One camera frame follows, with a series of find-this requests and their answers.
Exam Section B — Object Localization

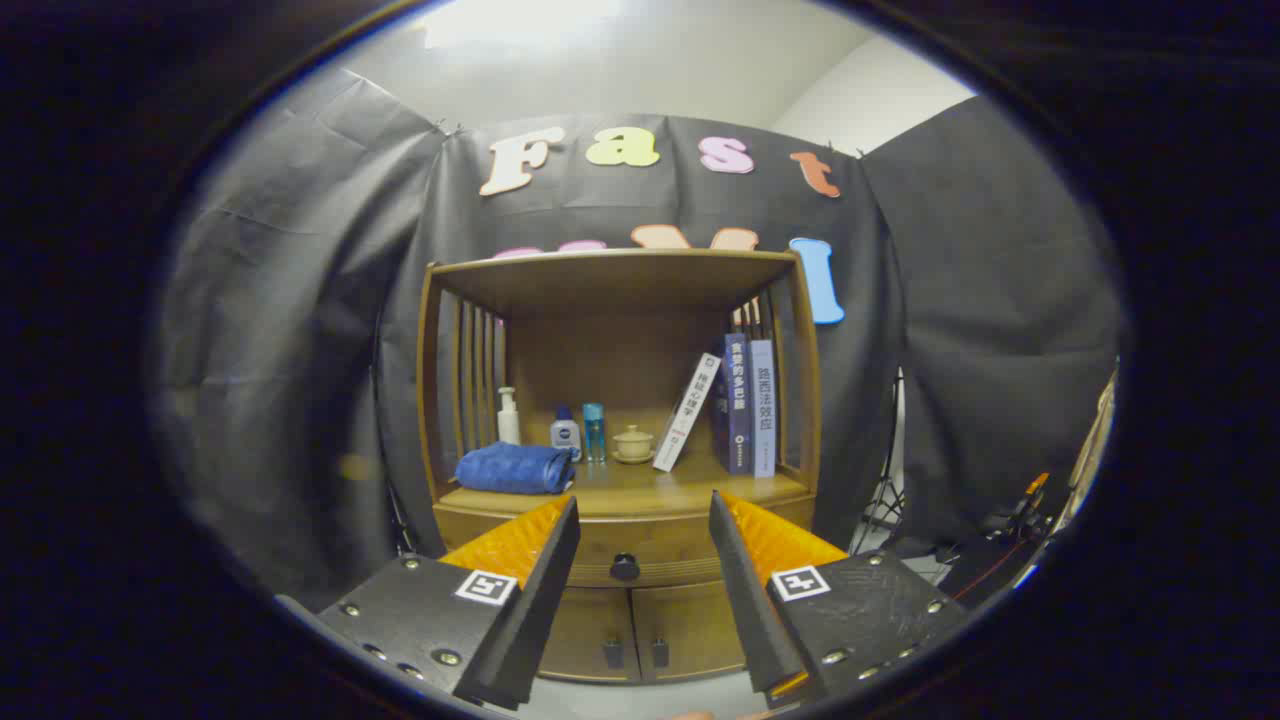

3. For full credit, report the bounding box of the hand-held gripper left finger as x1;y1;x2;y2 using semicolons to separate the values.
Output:
275;495;582;711

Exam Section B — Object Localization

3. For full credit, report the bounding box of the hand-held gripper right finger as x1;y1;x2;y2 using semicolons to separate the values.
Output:
708;490;969;709

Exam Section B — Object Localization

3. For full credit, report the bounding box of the wooden drawer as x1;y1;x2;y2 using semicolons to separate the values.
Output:
435;498;816;589

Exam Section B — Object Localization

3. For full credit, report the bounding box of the wooden cabinet door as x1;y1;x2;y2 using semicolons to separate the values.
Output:
535;587;641;684
632;582;749;681

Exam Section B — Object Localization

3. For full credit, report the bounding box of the wooden countertop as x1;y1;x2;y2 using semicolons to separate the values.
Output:
440;458;811;519

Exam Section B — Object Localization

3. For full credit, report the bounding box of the wooden cabinet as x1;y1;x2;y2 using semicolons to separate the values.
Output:
415;248;823;686

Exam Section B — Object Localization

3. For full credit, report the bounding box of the blue folded towel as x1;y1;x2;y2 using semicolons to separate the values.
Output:
455;442;576;496

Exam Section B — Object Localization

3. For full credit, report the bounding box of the white lotion bottle blue cap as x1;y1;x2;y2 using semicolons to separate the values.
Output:
550;405;583;463

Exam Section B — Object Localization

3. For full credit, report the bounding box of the black tripod stand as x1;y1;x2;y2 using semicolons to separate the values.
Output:
850;370;906;556

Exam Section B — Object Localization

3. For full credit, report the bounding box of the beige lidded tea cup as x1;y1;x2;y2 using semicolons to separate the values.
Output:
611;424;656;465

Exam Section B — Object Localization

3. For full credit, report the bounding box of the dark blue book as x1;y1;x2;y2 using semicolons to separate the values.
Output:
712;332;753;476

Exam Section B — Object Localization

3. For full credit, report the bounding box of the pale lavender book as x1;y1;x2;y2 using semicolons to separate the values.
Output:
749;339;778;479

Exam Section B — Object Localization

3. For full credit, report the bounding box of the white book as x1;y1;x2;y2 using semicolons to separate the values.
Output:
652;351;723;473

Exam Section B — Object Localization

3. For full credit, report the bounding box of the black device with orange part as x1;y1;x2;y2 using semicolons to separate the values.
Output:
940;470;1061;606

